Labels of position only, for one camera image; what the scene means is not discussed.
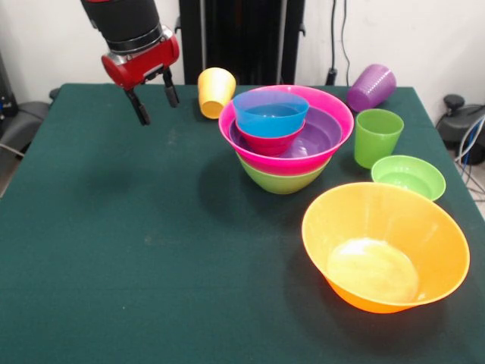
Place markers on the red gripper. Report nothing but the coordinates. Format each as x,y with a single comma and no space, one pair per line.
142,64

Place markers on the yellow cup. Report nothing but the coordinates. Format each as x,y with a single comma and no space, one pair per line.
214,91

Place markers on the small blue bowl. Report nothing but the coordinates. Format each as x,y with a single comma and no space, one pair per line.
271,117

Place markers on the small red bowl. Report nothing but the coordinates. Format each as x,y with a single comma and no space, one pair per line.
269,144

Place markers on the medium green bowl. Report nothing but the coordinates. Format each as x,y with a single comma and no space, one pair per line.
284,184

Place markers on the purple bowl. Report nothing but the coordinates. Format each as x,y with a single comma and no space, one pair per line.
322,132

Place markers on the large pink bowl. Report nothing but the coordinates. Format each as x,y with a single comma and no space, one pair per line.
329,102

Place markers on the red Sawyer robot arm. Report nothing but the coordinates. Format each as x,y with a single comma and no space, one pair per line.
125,22

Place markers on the black robot column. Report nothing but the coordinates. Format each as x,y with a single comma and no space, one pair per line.
242,38

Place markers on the dark green tablecloth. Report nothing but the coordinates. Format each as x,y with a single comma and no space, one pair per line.
151,265

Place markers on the purple cup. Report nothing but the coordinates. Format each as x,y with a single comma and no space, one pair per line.
371,89

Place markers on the green cup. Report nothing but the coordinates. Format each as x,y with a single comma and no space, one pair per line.
377,140

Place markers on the small green bowl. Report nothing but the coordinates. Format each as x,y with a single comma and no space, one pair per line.
409,178

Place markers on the large orange bowl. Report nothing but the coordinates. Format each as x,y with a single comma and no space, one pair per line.
384,250

